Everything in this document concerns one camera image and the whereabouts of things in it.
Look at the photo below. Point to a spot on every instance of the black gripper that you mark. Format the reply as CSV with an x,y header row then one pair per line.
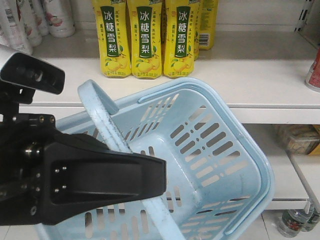
x,y
79,172

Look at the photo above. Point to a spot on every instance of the light blue plastic basket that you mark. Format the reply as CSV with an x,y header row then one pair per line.
x,y
218,179

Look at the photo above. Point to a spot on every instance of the yellow pear drink bottle left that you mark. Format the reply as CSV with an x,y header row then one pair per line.
x,y
111,26

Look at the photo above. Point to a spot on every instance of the yellow pear drink bottle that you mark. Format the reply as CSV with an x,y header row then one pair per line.
x,y
179,56
146,47
111,26

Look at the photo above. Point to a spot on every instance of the yellow pear drink bottle middle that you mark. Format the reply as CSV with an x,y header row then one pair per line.
x,y
146,47

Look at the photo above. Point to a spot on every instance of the yellow pear drink bottle right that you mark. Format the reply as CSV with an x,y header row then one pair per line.
x,y
179,56

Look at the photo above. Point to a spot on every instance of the clear plastic snack tub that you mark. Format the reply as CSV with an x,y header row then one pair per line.
x,y
299,139

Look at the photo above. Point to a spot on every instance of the white metal shelving unit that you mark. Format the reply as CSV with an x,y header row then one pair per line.
x,y
262,53

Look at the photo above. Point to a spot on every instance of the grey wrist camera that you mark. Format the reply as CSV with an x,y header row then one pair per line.
x,y
23,70

